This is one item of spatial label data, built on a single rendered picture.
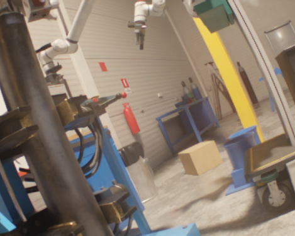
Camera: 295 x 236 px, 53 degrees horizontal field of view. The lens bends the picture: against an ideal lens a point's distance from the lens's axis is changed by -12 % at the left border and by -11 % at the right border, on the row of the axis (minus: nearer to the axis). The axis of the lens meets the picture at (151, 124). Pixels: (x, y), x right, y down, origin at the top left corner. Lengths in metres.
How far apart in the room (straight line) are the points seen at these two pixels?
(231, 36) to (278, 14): 2.06
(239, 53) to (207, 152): 8.21
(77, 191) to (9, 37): 0.71
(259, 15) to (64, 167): 11.00
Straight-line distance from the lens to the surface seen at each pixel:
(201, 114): 8.08
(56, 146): 1.29
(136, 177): 3.63
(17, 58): 1.37
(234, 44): 11.85
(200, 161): 3.85
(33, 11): 1.55
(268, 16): 11.87
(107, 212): 1.42
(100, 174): 2.94
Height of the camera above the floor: 0.75
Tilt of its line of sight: level
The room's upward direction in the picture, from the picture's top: 24 degrees counter-clockwise
